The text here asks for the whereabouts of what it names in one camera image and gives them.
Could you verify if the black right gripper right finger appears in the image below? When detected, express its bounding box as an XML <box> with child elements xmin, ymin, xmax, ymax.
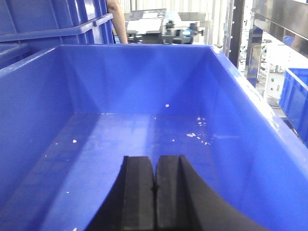
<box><xmin>155</xmin><ymin>155</ymin><xmax>265</xmax><ymax>231</ymax></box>

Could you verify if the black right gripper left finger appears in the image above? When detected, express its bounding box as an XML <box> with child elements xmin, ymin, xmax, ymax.
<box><xmin>86</xmin><ymin>156</ymin><xmax>154</xmax><ymax>231</ymax></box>

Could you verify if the person's bare forearm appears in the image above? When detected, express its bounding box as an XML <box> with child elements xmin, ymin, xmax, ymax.
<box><xmin>106</xmin><ymin>0</ymin><xmax>128</xmax><ymax>44</ymax></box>

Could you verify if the grey metal shelf upright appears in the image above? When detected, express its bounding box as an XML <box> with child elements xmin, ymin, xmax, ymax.
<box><xmin>223</xmin><ymin>0</ymin><xmax>245</xmax><ymax>68</ymax></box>

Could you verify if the blue plastic bin right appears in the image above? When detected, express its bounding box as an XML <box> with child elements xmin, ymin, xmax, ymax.
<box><xmin>0</xmin><ymin>45</ymin><xmax>308</xmax><ymax>231</ymax></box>

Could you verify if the blue crate far right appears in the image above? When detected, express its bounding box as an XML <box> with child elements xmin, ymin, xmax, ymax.
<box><xmin>279</xmin><ymin>68</ymin><xmax>308</xmax><ymax>143</ymax></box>

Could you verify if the grey machine in background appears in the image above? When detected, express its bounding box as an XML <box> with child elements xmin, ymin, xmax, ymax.
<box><xmin>124</xmin><ymin>9</ymin><xmax>213</xmax><ymax>45</ymax></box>

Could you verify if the stacked blue crate upper left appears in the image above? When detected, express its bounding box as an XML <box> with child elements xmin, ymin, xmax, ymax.
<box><xmin>0</xmin><ymin>0</ymin><xmax>114</xmax><ymax>68</ymax></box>

